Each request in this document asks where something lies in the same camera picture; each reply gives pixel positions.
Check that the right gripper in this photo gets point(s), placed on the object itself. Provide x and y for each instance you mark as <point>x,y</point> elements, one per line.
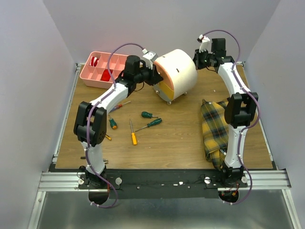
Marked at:
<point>197,58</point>

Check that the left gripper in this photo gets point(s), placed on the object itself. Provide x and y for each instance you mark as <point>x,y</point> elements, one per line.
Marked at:
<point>155,78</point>

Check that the white round drawer cabinet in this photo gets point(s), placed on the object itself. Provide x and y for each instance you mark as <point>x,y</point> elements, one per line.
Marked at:
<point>178,72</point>

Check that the long green screwdriver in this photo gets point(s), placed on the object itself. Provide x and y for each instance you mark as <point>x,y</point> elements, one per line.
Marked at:
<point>152,123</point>

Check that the stubby green orange screwdriver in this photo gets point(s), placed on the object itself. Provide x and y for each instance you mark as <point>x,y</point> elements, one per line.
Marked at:
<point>112,122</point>

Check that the yellow handle screwdriver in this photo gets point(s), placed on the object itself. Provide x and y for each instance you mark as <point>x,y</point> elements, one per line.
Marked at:
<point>134,140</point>

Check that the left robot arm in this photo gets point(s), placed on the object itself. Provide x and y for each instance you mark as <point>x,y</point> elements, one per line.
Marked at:
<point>91,121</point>

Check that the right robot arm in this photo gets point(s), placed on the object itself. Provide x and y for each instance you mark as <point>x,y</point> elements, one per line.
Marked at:
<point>240,112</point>

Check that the red item middle compartment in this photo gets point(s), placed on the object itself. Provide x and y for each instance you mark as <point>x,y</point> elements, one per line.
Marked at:
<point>105,76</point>

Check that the pink compartment tray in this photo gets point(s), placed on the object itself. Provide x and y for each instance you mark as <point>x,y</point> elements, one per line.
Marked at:
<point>91,76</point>

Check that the red white item in tray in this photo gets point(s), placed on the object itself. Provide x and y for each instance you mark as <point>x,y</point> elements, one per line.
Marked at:
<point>93,62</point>

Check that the yellow plaid cloth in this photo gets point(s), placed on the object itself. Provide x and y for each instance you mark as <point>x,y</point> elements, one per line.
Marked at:
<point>215,132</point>

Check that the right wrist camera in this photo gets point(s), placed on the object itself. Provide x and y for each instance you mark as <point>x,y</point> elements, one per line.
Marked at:
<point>204,42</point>

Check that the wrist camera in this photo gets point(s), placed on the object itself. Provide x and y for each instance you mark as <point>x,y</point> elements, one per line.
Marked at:
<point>204,42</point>
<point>150,58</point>

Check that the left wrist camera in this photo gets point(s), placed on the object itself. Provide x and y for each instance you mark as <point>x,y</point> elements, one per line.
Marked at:
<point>150,58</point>

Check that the purple handle screwdriver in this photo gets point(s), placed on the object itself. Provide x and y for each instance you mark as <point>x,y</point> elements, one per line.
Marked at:
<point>119,106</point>

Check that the orange handle pliers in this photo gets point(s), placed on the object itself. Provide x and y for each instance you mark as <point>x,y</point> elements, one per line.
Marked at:
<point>105,160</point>

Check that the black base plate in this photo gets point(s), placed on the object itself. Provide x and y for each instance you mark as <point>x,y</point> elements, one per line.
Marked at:
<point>156,183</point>

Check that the aluminium frame rail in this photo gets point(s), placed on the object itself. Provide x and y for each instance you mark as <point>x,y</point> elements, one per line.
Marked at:
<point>68,181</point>

